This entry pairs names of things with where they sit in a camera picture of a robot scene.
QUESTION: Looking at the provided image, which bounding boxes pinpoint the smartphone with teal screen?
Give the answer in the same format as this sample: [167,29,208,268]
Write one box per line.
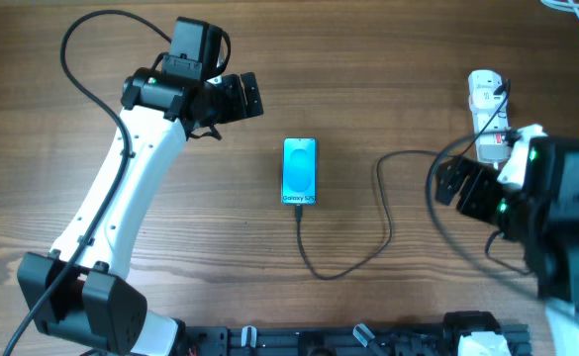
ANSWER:
[281,137,318,205]

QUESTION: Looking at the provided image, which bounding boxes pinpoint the black USB charging cable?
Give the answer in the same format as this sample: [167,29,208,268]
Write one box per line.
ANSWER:
[294,78,514,282]

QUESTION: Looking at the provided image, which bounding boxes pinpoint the white power strip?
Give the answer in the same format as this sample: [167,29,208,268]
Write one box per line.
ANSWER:
[468,69,511,165]

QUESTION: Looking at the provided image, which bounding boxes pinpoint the white USB charger plug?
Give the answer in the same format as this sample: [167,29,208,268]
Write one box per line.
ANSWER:
[469,87,506,113]

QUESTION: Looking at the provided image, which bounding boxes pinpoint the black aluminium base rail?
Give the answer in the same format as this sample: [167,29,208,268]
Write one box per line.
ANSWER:
[171,324,456,356]

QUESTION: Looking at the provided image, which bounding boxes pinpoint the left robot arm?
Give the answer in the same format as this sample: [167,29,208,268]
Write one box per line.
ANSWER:
[17,17,263,355]

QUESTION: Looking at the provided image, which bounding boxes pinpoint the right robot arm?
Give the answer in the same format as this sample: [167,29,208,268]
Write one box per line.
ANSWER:
[425,136,579,355]

